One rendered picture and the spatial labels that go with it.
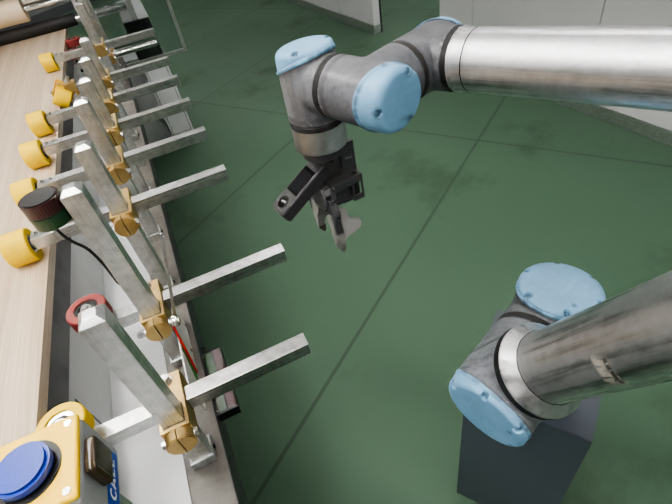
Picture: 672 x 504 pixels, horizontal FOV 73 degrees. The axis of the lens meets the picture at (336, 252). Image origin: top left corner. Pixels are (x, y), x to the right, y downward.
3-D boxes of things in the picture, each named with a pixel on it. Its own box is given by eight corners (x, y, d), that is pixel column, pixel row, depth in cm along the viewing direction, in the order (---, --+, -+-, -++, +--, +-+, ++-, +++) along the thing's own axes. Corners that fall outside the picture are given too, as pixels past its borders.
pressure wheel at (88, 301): (128, 320, 102) (103, 285, 94) (131, 346, 96) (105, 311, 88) (92, 335, 100) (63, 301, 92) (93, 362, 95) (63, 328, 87)
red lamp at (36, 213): (65, 192, 75) (57, 181, 74) (64, 211, 71) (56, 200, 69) (27, 205, 74) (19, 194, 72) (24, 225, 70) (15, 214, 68)
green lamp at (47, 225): (73, 204, 77) (66, 194, 75) (73, 223, 73) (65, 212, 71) (36, 217, 76) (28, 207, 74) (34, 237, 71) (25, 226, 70)
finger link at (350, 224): (371, 244, 87) (358, 201, 83) (344, 257, 86) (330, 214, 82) (363, 240, 90) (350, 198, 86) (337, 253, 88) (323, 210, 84)
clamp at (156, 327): (166, 293, 103) (157, 277, 100) (176, 335, 93) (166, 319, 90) (142, 303, 102) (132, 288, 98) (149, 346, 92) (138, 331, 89)
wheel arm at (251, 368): (306, 343, 89) (302, 330, 86) (312, 356, 86) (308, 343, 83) (79, 447, 80) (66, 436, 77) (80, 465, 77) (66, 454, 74)
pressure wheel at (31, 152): (33, 133, 137) (40, 155, 135) (47, 147, 144) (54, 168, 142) (13, 140, 136) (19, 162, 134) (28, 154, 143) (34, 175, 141)
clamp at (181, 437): (191, 381, 86) (181, 367, 83) (205, 443, 77) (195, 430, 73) (159, 396, 85) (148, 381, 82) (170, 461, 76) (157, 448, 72)
